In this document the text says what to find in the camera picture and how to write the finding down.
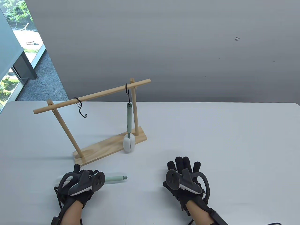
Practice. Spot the person's right hand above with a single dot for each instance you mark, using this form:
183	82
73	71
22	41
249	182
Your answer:
185	164

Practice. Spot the person's left hand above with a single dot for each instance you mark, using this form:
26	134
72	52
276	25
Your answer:
82	199

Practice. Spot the black metal s-hook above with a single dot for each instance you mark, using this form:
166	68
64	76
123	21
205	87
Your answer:
80	103
126	90

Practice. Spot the person's left forearm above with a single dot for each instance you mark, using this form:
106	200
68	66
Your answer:
72	213

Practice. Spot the person's right forearm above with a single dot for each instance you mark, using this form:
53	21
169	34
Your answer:
199	213

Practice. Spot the dark grey right hand controller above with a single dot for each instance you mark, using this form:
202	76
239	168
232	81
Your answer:
173	179

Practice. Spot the dark grey hand controller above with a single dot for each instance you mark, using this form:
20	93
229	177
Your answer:
173	179
96	181

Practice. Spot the dark grey left hand controller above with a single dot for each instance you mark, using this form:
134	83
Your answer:
96	181

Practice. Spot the wooden hanging rack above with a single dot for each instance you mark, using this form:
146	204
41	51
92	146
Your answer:
105	147

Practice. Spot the grey building column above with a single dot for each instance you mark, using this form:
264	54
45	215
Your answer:
14	56

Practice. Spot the glass window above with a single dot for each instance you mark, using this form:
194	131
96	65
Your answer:
16	14

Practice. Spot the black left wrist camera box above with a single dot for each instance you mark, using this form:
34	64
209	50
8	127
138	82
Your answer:
55	221

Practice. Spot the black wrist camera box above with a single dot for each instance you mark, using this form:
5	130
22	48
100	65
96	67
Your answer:
218	216
55	221

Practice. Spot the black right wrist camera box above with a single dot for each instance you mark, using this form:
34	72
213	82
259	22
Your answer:
218	216

